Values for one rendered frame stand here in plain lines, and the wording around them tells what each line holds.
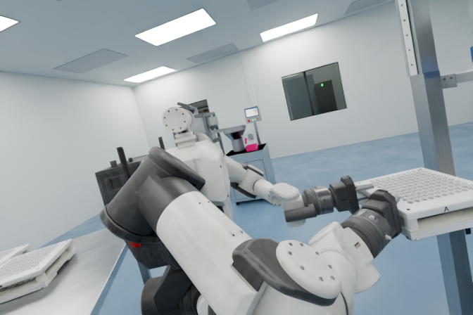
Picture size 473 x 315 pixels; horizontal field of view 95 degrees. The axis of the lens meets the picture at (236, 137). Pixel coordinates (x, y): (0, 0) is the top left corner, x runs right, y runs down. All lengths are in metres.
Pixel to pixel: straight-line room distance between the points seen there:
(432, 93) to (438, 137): 0.16
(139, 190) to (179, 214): 0.10
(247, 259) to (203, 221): 0.08
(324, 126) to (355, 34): 2.18
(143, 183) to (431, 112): 0.95
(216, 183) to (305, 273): 0.31
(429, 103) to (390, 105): 5.09
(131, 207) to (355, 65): 5.76
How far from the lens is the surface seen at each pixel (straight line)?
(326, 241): 0.48
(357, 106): 5.89
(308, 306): 0.29
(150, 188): 0.38
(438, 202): 0.74
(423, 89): 1.03
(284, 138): 5.74
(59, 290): 1.12
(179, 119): 0.58
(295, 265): 0.28
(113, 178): 0.61
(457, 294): 1.34
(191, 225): 0.31
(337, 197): 0.78
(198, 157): 0.51
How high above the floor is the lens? 1.27
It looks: 5 degrees down
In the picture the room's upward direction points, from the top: 14 degrees counter-clockwise
